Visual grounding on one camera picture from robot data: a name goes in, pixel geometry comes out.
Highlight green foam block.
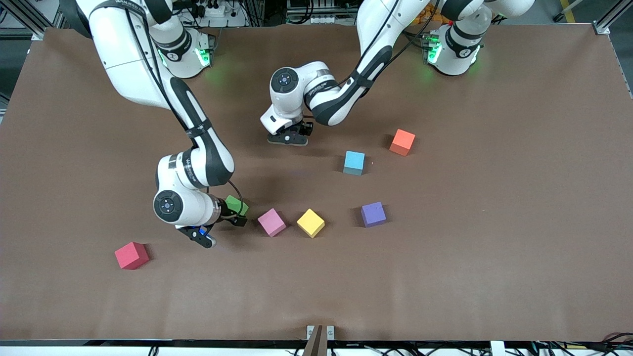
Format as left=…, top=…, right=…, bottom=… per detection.
left=225, top=195, right=249, bottom=217

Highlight pink foam block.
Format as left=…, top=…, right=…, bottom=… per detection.
left=257, top=208, right=287, bottom=237

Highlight blue foam block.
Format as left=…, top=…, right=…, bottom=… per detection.
left=343, top=151, right=365, bottom=176

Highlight purple foam block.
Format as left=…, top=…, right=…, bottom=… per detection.
left=361, top=202, right=387, bottom=228

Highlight yellow foam block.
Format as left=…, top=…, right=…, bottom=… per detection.
left=297, top=208, right=325, bottom=239

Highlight orange foam block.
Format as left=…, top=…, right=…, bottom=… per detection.
left=389, top=129, right=416, bottom=157

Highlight red foam block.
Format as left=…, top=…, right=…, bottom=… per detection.
left=115, top=241, right=150, bottom=270

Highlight white rack device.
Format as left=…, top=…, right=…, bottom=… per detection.
left=286, top=0, right=347, bottom=25

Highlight white power strip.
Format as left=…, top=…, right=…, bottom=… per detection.
left=197, top=2, right=227, bottom=18

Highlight bag of orange items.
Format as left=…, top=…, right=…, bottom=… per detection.
left=415, top=2, right=446, bottom=25

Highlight table cover sheet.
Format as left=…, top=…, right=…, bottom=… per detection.
left=0, top=24, right=633, bottom=343

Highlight aluminium frame profile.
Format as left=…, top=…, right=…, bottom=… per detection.
left=0, top=0, right=65, bottom=41
left=591, top=0, right=633, bottom=36

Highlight tangled black cables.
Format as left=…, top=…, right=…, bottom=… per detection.
left=532, top=332, right=633, bottom=356

